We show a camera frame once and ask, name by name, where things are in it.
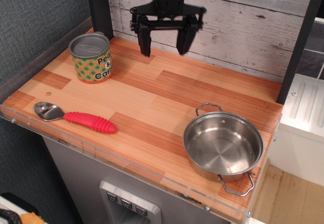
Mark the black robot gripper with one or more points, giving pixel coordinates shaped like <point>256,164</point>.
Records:
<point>160,15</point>

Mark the peas and carrots toy can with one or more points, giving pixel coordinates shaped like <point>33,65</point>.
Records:
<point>92,58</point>

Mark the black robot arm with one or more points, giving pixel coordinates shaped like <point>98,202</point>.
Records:
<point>166,15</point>

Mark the small stainless steel pot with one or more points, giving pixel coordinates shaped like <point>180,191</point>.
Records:
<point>223,146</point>

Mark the grey toy fridge cabinet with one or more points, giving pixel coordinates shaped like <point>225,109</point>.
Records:
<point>84,178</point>

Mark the white toy sink unit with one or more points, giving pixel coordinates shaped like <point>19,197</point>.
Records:
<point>297,145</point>

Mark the clear acrylic edge guard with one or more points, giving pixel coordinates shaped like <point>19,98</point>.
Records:
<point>130,165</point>

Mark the grey toy dispenser panel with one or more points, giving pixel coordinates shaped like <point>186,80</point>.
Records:
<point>125,207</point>

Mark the orange cloth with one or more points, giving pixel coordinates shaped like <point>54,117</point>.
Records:
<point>31,218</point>

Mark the dark grey left post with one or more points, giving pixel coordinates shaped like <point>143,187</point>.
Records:
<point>101,17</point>

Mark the dark grey post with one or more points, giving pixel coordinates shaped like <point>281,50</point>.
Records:
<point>101,17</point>
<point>305,30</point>

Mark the red handled metal spoon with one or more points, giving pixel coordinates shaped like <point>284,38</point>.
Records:
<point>50,112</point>

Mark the dark grey right post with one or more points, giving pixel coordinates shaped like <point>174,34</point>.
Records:
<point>305,30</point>

